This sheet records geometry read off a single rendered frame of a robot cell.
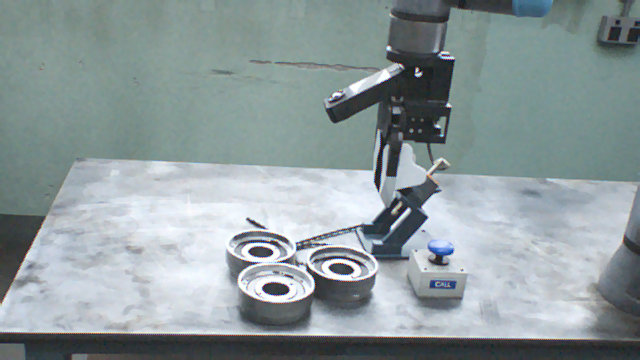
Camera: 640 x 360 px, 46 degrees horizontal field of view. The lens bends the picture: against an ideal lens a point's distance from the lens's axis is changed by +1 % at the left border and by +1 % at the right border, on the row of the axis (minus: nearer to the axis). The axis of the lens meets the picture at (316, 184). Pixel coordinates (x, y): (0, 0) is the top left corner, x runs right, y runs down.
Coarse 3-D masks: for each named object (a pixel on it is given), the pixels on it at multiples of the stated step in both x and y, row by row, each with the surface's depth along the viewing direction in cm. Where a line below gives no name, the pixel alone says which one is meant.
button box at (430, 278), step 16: (416, 256) 112; (432, 256) 112; (448, 256) 113; (416, 272) 111; (432, 272) 108; (448, 272) 108; (464, 272) 109; (416, 288) 110; (432, 288) 109; (448, 288) 109; (464, 288) 110
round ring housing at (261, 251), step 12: (228, 240) 112; (240, 240) 115; (276, 240) 116; (288, 240) 114; (228, 252) 109; (252, 252) 114; (264, 252) 114; (276, 252) 112; (288, 252) 113; (228, 264) 110; (240, 264) 108; (252, 264) 107; (288, 264) 109
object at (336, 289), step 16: (320, 256) 113; (352, 256) 114; (368, 256) 112; (320, 272) 106; (336, 272) 112; (352, 272) 111; (320, 288) 106; (336, 288) 105; (352, 288) 105; (368, 288) 107
